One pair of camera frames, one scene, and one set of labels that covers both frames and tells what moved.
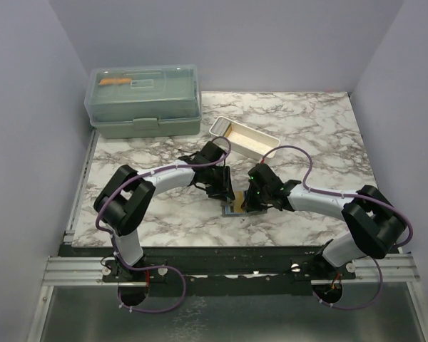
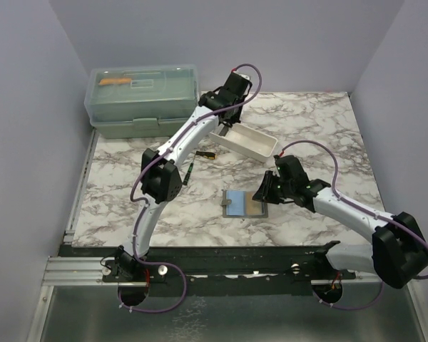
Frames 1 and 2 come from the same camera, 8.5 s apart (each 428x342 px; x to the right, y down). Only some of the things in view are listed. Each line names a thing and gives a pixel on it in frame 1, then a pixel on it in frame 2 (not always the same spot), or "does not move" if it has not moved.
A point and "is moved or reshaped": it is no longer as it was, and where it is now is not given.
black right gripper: (249, 203) -> (264, 192)
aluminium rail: (75, 271) does not move
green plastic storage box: (143, 100) does not move
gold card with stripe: (239, 198) is moved or reshaped
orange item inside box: (115, 81) does not move
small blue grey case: (228, 211) does not move
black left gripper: (225, 189) -> (233, 118)
